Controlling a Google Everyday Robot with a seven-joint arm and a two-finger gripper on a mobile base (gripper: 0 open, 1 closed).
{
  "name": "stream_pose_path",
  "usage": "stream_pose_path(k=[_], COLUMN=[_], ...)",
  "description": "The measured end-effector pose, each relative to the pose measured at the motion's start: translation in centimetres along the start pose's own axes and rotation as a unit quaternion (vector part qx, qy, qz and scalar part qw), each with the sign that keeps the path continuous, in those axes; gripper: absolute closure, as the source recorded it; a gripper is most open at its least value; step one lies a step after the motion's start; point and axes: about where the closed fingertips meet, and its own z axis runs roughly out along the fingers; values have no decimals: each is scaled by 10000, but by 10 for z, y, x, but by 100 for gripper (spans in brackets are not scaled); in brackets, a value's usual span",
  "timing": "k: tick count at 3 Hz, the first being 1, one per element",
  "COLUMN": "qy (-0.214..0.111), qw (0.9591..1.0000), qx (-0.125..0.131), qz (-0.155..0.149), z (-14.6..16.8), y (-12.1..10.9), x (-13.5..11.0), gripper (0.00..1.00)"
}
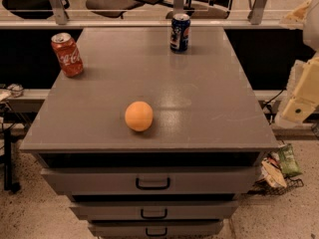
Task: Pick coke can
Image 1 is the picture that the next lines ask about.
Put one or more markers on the small round object left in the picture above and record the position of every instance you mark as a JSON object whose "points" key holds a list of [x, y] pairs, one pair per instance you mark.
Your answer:
{"points": [[15, 90]]}

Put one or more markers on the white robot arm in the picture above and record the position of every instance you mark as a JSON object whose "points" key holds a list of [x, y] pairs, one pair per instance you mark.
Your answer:
{"points": [[310, 35]]}

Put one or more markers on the blue pepsi can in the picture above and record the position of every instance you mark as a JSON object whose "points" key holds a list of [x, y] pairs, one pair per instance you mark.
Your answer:
{"points": [[180, 24]]}

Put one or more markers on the grey drawer cabinet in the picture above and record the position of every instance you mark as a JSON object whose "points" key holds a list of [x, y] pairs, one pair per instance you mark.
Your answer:
{"points": [[150, 143]]}

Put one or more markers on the orange fruit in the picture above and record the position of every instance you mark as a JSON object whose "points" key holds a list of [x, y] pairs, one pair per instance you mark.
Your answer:
{"points": [[139, 116]]}

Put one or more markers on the middle grey drawer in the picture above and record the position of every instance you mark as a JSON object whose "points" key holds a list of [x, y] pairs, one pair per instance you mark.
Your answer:
{"points": [[154, 210]]}

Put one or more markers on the black wire basket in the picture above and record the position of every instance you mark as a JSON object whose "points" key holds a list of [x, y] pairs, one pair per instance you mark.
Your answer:
{"points": [[263, 188]]}

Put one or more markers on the grey drawer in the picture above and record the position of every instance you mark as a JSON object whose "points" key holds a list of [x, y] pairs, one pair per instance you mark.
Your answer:
{"points": [[150, 180], [155, 229], [154, 210]]}

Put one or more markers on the bottom grey drawer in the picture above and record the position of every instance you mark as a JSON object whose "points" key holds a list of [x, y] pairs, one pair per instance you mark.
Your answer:
{"points": [[155, 229]]}

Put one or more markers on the metal railing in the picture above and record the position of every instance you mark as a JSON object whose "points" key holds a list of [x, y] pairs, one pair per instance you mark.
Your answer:
{"points": [[151, 15]]}

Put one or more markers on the green snack bag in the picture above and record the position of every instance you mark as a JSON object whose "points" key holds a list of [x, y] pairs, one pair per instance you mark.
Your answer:
{"points": [[288, 164]]}

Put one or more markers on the dark office chair left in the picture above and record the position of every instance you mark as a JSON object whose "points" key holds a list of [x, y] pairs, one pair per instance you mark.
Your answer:
{"points": [[32, 9]]}

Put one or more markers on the tan snack bag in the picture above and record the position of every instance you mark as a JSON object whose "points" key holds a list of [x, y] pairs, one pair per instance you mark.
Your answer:
{"points": [[273, 175]]}

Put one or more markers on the top grey drawer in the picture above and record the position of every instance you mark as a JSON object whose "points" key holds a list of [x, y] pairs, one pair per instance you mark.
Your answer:
{"points": [[150, 180]]}

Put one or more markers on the black stand left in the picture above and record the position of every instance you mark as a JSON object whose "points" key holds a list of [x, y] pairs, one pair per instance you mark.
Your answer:
{"points": [[8, 120]]}

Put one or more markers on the red coke can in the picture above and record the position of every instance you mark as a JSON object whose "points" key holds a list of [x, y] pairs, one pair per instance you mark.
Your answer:
{"points": [[68, 55]]}

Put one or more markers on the dark office chair middle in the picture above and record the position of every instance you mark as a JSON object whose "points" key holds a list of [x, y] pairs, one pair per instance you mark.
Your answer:
{"points": [[112, 8]]}

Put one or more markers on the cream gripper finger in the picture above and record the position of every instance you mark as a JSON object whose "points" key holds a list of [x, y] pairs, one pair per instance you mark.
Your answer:
{"points": [[302, 91], [297, 15]]}

